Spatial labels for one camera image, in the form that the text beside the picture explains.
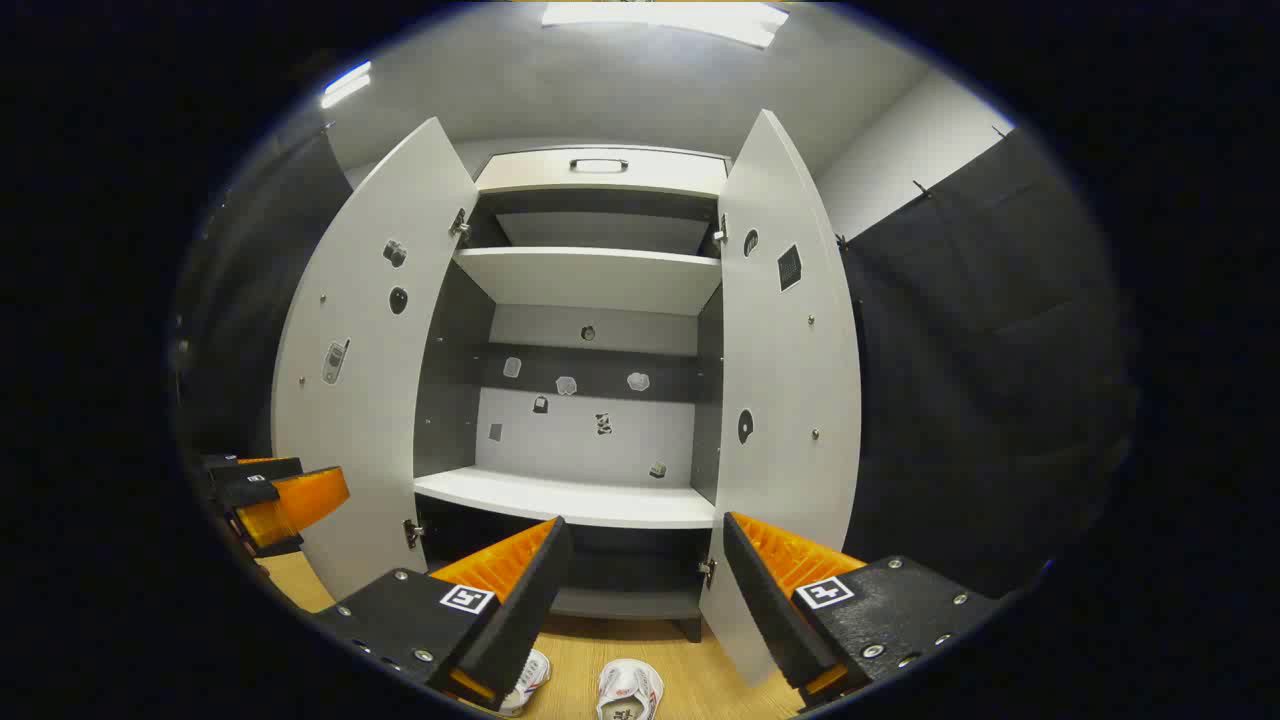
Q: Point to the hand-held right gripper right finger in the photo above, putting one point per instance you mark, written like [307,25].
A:
[765,610]

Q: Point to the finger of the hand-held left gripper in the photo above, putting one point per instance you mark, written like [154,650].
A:
[245,490]
[270,468]

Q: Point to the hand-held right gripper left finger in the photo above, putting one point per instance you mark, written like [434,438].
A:
[520,620]

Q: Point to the white canvas shoe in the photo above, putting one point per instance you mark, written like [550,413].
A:
[630,685]
[528,680]

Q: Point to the white cabinet door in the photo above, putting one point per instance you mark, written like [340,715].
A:
[790,380]
[350,450]

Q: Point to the black backdrop cloth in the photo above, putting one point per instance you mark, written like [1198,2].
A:
[980,380]

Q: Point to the ceiling light panel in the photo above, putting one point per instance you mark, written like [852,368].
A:
[660,20]
[345,85]

